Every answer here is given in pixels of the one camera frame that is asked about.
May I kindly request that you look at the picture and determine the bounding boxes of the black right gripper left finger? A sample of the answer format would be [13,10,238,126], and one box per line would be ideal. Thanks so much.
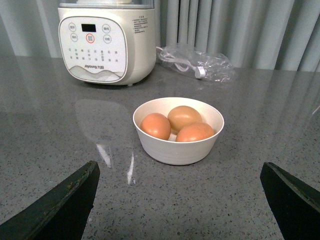
[0,161,100,240]

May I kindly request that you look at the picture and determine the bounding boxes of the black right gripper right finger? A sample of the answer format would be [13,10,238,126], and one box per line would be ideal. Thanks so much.
[260,162,320,240]

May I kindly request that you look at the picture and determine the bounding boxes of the brown egg right in bowl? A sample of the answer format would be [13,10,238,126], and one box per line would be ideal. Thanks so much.
[175,122,216,143]

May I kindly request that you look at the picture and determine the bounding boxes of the brown egg left in bowl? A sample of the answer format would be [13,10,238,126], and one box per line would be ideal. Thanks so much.
[139,112,171,140]

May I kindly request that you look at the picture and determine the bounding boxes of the pale brown egg in bowl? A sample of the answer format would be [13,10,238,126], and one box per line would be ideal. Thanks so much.
[167,105,203,133]

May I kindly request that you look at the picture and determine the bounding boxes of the white round bowl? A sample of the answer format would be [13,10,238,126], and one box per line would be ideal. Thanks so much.
[133,97,225,166]

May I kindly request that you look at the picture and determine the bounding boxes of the clear plastic bag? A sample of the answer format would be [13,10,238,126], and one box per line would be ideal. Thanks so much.
[156,43,236,82]

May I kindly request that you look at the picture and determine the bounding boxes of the grey curtain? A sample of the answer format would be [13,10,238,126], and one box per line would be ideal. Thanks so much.
[0,0,320,72]

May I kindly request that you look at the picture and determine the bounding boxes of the white Joyoung blender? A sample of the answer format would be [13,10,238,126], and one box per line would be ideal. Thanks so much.
[58,0,156,86]

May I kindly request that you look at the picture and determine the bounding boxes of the white power cable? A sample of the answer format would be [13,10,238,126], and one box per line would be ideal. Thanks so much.
[155,46,206,80]

